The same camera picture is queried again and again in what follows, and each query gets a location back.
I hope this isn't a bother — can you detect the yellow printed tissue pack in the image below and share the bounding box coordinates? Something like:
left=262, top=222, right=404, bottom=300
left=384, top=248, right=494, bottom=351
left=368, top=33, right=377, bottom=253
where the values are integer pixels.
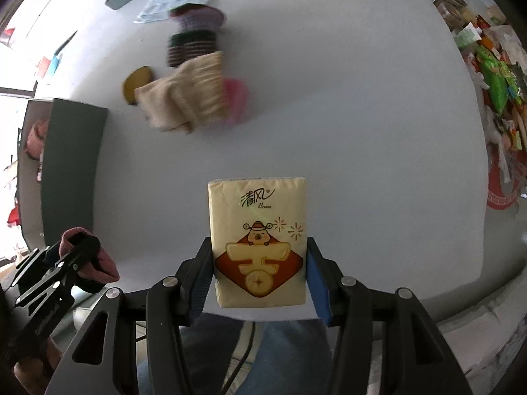
left=208, top=177, right=307, bottom=308

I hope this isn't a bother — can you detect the pink black knitted sock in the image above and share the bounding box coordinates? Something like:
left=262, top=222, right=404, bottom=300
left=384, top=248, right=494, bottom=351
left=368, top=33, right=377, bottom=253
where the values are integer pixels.
left=59, top=226, right=120, bottom=293

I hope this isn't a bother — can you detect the pink foam sponge block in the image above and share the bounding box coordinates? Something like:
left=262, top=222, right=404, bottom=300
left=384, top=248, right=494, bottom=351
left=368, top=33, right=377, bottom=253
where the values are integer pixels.
left=223, top=78, right=248, bottom=125

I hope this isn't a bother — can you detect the person's left hand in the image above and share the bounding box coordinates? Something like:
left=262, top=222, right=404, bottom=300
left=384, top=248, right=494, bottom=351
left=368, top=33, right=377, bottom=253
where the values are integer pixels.
left=14, top=338, right=63, bottom=394

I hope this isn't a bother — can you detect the person's jeans leg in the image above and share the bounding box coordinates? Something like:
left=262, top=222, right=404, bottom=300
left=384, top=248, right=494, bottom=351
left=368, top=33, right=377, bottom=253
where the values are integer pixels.
left=181, top=313, right=332, bottom=394

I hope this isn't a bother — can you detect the dark green storage box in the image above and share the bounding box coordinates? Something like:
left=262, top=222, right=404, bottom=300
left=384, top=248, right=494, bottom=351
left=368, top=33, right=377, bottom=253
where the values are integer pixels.
left=17, top=98, right=108, bottom=250

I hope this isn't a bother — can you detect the mustard yellow round pad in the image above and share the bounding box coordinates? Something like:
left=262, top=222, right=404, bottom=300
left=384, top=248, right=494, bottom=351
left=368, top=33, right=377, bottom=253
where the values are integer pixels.
left=122, top=66, right=153, bottom=105

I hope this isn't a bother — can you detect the purple striped knitted sock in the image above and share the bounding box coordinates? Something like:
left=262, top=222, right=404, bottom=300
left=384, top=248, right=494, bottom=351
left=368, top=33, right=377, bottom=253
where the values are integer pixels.
left=167, top=3, right=226, bottom=68

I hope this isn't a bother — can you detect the black cable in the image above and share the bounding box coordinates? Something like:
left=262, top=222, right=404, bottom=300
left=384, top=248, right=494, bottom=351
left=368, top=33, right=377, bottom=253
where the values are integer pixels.
left=220, top=322, right=258, bottom=395

